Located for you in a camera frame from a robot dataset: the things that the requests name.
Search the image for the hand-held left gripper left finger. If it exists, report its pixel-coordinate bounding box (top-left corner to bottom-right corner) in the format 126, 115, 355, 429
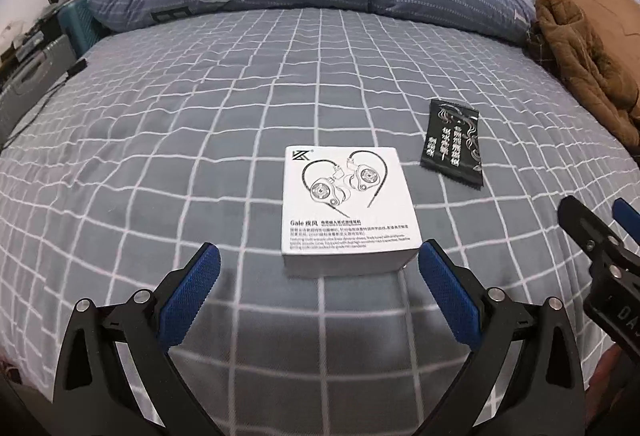
52, 243, 222, 436

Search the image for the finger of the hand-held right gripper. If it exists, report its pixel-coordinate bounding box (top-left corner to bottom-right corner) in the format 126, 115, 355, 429
612, 198, 640, 261
557, 197, 623, 271

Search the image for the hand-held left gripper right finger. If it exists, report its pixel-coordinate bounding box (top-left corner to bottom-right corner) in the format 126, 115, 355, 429
417, 240, 586, 436

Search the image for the silver suitcase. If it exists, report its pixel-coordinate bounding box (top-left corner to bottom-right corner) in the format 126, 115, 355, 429
0, 33, 76, 141

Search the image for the grey checked bed sheet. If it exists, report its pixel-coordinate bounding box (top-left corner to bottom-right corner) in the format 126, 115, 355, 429
0, 8, 640, 436

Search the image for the white earphone box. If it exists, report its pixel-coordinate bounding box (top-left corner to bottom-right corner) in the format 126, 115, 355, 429
280, 145, 420, 277

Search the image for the brown fleece coat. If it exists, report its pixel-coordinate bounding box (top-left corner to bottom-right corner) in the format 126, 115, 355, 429
527, 0, 640, 147

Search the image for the black printed sachet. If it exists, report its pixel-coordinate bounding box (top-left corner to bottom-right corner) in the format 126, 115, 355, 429
419, 98, 486, 189

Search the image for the black cable with plug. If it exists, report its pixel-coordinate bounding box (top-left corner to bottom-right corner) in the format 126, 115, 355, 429
0, 60, 88, 151

